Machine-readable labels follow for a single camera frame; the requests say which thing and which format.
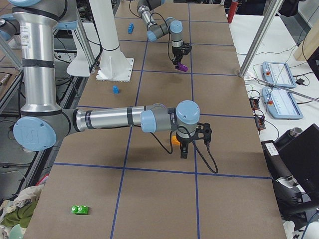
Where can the far blue long block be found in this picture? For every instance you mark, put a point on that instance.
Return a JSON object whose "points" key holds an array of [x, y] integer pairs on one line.
{"points": [[130, 28]]}

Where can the aluminium frame post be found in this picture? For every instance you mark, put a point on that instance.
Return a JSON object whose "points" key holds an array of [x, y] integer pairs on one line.
{"points": [[262, 30]]}

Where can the teach pendant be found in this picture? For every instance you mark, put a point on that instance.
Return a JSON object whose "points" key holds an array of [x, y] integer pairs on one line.
{"points": [[281, 104], [278, 74]]}

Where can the small blue block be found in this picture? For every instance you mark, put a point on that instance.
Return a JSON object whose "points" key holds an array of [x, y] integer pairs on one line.
{"points": [[116, 89]]}

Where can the orange trapezoid block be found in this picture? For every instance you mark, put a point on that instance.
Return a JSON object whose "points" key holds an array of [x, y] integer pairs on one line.
{"points": [[174, 140]]}

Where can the red cylinder bottle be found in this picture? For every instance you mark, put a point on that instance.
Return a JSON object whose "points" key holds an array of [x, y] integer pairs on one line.
{"points": [[232, 11]]}

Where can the white camera stand pole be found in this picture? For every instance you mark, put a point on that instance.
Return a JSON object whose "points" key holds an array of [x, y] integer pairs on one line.
{"points": [[114, 66]]}

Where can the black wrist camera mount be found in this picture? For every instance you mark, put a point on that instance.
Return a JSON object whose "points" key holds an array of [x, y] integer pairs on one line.
{"points": [[204, 132]]}

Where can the crumpled cloth pile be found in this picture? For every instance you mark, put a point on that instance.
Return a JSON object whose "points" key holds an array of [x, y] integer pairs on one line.
{"points": [[19, 211]]}

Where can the black equipment case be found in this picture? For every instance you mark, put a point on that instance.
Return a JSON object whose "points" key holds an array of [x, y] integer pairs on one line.
{"points": [[293, 162]]}

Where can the purple trapezoid block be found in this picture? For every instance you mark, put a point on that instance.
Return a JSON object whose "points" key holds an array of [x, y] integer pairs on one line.
{"points": [[181, 67]]}

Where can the upper teach pendant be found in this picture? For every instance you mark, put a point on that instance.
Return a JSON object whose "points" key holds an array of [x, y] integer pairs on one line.
{"points": [[278, 74]]}

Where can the green double-stud block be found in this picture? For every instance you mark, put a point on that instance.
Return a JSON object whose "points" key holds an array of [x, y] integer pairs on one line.
{"points": [[80, 209]]}

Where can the lower teach pendant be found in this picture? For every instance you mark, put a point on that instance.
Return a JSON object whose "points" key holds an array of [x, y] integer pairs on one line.
{"points": [[281, 104]]}

